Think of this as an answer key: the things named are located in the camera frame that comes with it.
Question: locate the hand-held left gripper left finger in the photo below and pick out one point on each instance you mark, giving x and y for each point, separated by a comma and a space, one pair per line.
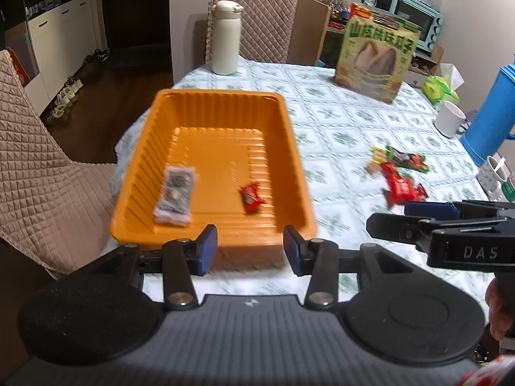
206, 251

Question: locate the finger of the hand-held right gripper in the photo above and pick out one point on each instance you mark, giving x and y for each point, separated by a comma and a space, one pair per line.
396, 227
430, 209

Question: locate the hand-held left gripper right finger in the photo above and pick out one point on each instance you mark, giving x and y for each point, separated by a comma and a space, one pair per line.
291, 251

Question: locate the shiny red snack packet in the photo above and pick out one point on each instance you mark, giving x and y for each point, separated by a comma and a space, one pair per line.
398, 187

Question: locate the green snack bar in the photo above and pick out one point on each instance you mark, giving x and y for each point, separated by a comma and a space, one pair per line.
404, 159

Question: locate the orange plastic tray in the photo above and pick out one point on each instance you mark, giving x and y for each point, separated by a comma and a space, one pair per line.
217, 144

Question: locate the person's right hand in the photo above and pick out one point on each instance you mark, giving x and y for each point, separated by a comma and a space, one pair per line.
501, 309

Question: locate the white blue snack packet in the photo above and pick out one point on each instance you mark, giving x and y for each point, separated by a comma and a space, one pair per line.
175, 195

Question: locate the small red candy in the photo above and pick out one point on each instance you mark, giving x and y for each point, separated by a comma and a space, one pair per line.
251, 198

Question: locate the patterned white mug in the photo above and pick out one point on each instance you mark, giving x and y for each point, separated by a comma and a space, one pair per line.
491, 175

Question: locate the yellow green candy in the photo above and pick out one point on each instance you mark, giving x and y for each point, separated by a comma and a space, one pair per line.
377, 157

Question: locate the metal spoon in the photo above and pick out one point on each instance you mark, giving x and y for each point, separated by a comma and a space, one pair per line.
500, 165

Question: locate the plain white mug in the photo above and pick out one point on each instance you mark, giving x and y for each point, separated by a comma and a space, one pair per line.
448, 118

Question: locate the green floral tablecloth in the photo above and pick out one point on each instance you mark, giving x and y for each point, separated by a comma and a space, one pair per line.
346, 128

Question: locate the blue thermos jug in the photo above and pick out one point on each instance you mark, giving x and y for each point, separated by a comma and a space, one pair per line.
493, 116

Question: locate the green tissue pack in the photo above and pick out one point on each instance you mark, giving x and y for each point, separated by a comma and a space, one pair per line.
440, 90

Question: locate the red white clothing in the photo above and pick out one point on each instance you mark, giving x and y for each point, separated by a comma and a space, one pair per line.
489, 372

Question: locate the small cardboard box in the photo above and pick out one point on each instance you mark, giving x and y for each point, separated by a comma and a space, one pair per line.
428, 60

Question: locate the yellow snack box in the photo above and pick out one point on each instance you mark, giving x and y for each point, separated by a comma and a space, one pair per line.
374, 60

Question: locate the quilted beige chair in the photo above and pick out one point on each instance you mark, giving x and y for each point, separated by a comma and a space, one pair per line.
265, 20
40, 161

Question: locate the teal toaster oven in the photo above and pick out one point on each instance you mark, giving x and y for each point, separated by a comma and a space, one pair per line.
416, 20

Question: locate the white sandals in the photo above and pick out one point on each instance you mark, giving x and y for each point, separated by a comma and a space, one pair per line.
60, 100

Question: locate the red yellow snack bag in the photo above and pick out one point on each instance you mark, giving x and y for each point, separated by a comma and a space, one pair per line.
360, 10

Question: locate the white thermos bottle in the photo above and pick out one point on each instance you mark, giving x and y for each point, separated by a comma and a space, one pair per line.
226, 40

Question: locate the brown cardboard box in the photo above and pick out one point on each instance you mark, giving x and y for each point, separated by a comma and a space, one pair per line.
309, 32

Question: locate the dark shoes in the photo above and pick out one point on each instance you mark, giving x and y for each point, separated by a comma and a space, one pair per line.
98, 55

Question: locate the clear jar orange lid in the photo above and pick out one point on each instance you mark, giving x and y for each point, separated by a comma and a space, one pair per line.
334, 2

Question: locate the dark wooden door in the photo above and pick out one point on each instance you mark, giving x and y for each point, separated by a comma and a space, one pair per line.
132, 4

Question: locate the white cabinet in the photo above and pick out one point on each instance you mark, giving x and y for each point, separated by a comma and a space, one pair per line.
60, 36

